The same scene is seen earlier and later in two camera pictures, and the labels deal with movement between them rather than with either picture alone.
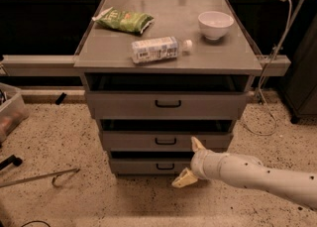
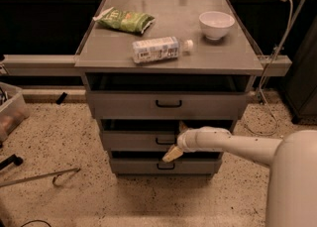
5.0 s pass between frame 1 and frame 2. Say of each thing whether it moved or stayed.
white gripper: moved
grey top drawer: stayed
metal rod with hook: stayed
